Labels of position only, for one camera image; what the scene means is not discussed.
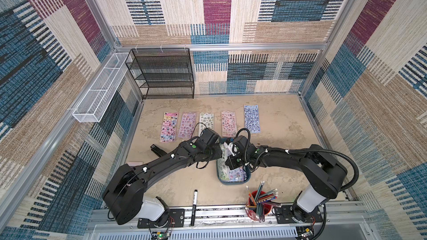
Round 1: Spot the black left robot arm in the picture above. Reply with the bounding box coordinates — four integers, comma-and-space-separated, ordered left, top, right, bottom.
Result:
102, 128, 222, 225

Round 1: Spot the teal plastic storage box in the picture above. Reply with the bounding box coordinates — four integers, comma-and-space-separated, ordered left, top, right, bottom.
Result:
216, 138, 252, 186

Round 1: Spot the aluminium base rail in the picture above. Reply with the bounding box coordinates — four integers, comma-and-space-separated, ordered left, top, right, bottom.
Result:
84, 201, 379, 240

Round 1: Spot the blue penguin sticker sheet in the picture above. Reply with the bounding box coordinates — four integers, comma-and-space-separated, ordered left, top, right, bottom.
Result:
244, 105, 261, 133

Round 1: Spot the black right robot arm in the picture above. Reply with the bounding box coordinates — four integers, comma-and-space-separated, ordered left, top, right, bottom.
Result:
225, 136, 348, 222

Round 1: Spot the black corrugated cable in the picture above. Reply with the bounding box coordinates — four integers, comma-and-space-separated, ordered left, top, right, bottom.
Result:
235, 127, 360, 240

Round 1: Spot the pink calculator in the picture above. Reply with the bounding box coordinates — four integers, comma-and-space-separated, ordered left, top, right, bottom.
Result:
127, 162, 143, 167

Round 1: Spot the red pencil cup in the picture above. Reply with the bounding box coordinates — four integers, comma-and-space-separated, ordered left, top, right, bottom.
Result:
246, 191, 275, 220

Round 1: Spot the pink bonbon sticker sheet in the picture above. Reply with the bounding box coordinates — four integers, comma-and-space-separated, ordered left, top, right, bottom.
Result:
221, 111, 238, 137

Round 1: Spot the pink cat sticker sheet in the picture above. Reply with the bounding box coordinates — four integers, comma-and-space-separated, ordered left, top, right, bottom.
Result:
160, 112, 179, 143

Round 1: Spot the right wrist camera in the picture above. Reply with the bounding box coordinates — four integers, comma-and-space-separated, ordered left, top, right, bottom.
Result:
222, 142, 234, 156

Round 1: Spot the purple sticker sheet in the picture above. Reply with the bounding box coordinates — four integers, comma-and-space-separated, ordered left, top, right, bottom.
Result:
178, 112, 197, 139

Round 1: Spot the black wire shelf rack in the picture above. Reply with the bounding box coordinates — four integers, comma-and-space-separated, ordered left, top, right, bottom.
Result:
126, 48, 195, 100

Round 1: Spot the black marker pen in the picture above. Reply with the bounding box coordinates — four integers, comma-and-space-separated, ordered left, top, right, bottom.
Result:
190, 190, 198, 227

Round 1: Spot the green dinosaur sticker sheet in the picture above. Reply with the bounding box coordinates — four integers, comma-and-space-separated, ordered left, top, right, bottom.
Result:
199, 113, 215, 135

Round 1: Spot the white wire mesh basket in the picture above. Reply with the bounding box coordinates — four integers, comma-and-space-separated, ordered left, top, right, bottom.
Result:
73, 53, 128, 123

